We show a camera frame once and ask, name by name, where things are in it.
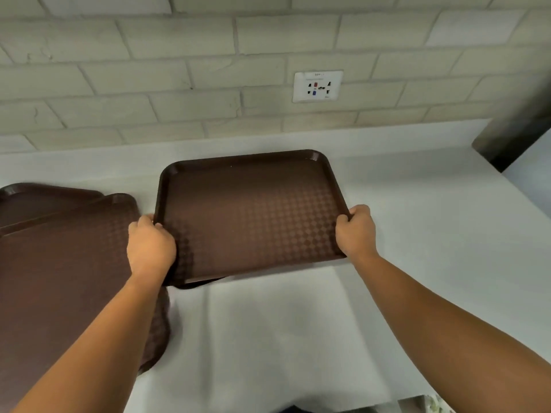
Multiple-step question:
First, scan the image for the person's left forearm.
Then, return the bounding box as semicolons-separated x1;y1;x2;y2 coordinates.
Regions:
12;273;168;413

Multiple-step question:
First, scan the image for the person's left hand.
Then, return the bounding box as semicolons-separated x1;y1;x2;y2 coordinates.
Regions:
127;214;177;283

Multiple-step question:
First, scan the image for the person's right hand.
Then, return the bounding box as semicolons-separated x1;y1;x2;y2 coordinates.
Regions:
335;204;379;259

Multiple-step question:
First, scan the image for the person's right forearm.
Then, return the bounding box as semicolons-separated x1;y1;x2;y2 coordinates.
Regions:
351;253;551;413

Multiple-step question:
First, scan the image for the brown plastic serving tray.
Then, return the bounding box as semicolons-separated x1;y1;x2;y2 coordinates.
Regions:
0;183;105;228
153;149;352;289
0;193;171;413

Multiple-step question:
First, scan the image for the white wall power socket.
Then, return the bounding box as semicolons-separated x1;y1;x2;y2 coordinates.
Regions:
292;70;344;104

